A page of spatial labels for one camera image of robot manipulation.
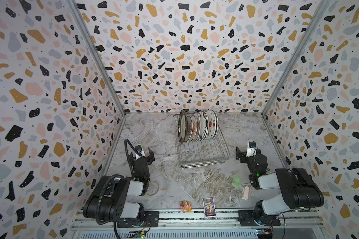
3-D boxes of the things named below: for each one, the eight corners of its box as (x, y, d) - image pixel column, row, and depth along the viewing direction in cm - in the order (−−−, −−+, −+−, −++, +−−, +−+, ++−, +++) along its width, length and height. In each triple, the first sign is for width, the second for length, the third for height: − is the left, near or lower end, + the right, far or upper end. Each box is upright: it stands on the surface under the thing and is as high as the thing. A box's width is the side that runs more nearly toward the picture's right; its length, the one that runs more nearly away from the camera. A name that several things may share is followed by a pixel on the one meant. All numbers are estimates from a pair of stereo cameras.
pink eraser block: (241, 198, 83) (243, 196, 80) (243, 187, 87) (244, 185, 84) (246, 200, 82) (248, 198, 79) (247, 188, 86) (249, 186, 83)
